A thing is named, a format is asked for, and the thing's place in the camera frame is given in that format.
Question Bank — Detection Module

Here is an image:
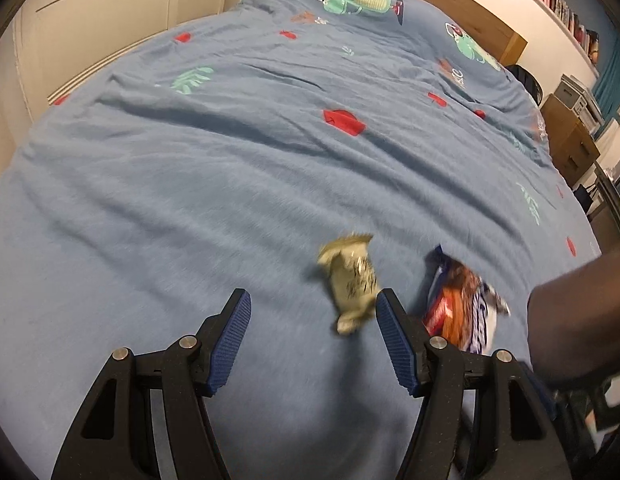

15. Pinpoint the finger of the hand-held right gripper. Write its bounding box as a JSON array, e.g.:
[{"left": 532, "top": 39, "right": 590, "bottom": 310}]
[{"left": 530, "top": 366, "right": 620, "bottom": 441}]

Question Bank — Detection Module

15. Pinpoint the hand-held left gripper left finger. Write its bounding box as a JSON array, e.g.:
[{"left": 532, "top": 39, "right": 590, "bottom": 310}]
[{"left": 51, "top": 287, "right": 253, "bottom": 480}]

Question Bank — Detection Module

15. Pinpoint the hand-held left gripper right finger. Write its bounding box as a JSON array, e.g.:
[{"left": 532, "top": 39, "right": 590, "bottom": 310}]
[{"left": 375, "top": 287, "right": 573, "bottom": 480}]

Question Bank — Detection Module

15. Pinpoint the crinkled cookie snack packet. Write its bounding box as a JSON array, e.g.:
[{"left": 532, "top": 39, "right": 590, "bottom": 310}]
[{"left": 422, "top": 245, "right": 511, "bottom": 356}]

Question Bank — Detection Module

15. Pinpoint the black and bronze kettle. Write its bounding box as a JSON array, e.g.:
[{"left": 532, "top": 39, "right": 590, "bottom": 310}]
[{"left": 527, "top": 252, "right": 620, "bottom": 396}]

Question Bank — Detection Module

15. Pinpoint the printed blue blanket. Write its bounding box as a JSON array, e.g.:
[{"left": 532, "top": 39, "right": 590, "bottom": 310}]
[{"left": 0, "top": 0, "right": 603, "bottom": 480}]

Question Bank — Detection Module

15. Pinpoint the dark shopping bag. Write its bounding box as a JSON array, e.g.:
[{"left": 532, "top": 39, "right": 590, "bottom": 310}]
[{"left": 572, "top": 184, "right": 595, "bottom": 213}]

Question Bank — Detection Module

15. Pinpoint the wooden drawer cabinet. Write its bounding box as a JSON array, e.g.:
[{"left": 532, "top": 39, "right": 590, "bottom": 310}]
[{"left": 540, "top": 94, "right": 601, "bottom": 186}]

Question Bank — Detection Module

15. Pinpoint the grey printer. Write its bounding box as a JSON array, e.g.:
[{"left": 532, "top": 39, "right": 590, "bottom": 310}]
[{"left": 554, "top": 74, "right": 604, "bottom": 128}]

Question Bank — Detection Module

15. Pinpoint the teal curtain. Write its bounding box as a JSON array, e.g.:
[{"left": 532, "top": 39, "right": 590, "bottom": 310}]
[{"left": 594, "top": 45, "right": 620, "bottom": 116}]

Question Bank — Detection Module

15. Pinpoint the wooden headboard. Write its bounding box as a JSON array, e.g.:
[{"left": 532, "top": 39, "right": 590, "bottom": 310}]
[{"left": 277, "top": 0, "right": 528, "bottom": 63}]

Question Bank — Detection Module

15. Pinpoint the white wardrobe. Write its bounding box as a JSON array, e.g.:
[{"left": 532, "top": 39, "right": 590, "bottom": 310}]
[{"left": 0, "top": 0, "right": 291, "bottom": 181}]

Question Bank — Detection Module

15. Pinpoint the row of books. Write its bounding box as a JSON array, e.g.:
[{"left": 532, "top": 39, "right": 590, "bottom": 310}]
[{"left": 494, "top": 0, "right": 600, "bottom": 63}]

